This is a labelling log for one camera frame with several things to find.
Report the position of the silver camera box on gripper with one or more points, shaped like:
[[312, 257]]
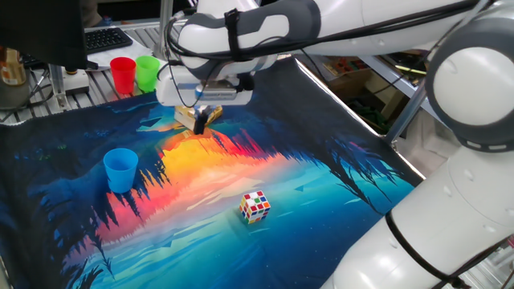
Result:
[[217, 92]]

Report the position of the black monitor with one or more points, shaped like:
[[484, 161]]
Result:
[[40, 32]]

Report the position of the forest sunset printed cloth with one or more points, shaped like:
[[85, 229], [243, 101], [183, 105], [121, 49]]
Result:
[[281, 168]]

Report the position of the black keyboard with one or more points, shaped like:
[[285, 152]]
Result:
[[105, 39]]

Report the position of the white emergency stop box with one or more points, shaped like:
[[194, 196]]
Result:
[[77, 82]]

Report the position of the brown bottle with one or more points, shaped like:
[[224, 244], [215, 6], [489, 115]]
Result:
[[12, 68]]

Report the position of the gold tissue pack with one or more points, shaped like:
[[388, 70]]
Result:
[[184, 116]]

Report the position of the short aluminium stand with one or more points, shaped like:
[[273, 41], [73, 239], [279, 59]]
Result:
[[58, 86]]

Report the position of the Rubik's cube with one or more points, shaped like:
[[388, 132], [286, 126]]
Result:
[[255, 206]]

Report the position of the red plastic cup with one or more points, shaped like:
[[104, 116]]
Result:
[[123, 76]]

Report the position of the grey round container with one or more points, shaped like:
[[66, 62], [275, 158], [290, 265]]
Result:
[[12, 96]]

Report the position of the white paper sheets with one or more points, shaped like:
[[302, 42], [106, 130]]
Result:
[[132, 50]]

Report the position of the open cardboard box with tools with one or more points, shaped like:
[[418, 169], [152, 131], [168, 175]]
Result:
[[341, 66]]

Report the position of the slanted aluminium frame post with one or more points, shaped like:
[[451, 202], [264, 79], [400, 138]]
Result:
[[407, 110]]

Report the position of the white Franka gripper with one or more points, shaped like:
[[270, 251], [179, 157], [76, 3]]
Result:
[[176, 94]]

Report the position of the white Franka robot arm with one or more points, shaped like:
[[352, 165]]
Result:
[[441, 225]]

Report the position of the green plastic cup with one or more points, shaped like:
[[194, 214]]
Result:
[[147, 74]]

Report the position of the blue plastic cup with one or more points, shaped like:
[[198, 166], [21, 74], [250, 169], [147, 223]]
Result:
[[120, 172]]

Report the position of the upright aluminium profile post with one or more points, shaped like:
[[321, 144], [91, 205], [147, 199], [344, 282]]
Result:
[[164, 24]]

